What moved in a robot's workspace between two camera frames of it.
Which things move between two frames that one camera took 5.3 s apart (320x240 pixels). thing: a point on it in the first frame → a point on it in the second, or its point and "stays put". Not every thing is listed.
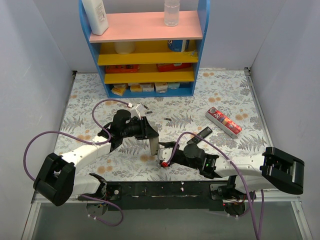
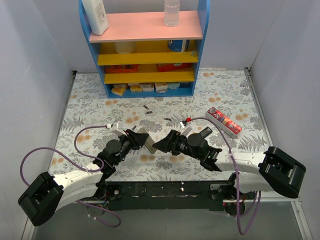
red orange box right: [163, 67] stays put
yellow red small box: [118, 89] stays put
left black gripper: [145, 128] → [133, 139]
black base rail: [172, 195] stays put
